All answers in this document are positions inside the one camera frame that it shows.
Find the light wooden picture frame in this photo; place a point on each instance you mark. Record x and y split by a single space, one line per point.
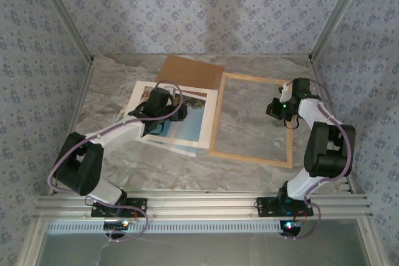
249 159

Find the brown backing board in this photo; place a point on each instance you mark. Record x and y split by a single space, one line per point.
190 71

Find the seaside photo print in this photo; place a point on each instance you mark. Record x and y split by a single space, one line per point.
193 122

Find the white mat board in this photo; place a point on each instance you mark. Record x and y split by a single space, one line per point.
207 119

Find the aluminium corner post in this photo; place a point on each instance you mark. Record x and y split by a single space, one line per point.
338 13
64 13

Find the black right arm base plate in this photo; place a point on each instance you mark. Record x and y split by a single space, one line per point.
265 207

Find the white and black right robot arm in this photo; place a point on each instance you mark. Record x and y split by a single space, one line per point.
327 150

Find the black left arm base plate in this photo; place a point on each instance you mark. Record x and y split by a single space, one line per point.
140 201

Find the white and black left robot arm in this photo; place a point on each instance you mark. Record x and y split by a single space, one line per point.
118 130

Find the small controller board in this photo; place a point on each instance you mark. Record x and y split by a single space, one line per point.
117 225
291 227

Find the grey metal panel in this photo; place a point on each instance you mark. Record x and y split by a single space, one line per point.
199 250

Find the aluminium mounting rail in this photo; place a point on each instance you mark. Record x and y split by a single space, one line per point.
199 205

